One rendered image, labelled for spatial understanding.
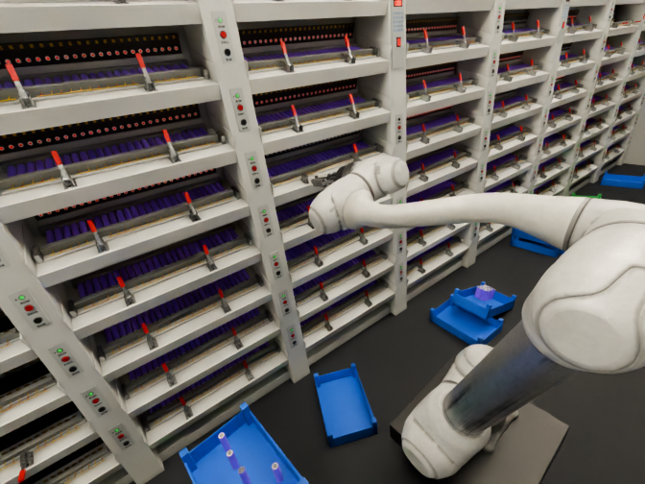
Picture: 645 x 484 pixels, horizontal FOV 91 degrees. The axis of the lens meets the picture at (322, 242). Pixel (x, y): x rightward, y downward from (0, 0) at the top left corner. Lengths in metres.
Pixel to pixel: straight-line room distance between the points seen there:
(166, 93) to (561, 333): 1.00
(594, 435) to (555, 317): 1.25
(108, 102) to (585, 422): 1.91
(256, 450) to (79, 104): 1.01
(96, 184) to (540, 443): 1.44
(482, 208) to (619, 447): 1.19
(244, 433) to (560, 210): 0.97
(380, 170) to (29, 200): 0.86
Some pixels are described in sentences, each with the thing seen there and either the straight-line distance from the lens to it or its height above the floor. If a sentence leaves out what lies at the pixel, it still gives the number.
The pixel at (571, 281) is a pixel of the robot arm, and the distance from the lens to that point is 0.48.
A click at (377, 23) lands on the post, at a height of 1.44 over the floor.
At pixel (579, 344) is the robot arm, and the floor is 0.99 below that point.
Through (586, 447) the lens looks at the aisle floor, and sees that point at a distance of 1.66.
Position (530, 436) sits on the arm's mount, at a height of 0.28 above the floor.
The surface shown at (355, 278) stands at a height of 0.37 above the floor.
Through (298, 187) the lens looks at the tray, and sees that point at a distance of 1.22.
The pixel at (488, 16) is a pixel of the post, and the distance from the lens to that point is 2.04.
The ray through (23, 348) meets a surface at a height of 0.75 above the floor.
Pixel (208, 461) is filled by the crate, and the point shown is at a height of 0.40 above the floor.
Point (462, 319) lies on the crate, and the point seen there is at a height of 0.00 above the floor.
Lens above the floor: 1.30
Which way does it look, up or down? 28 degrees down
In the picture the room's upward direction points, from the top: 8 degrees counter-clockwise
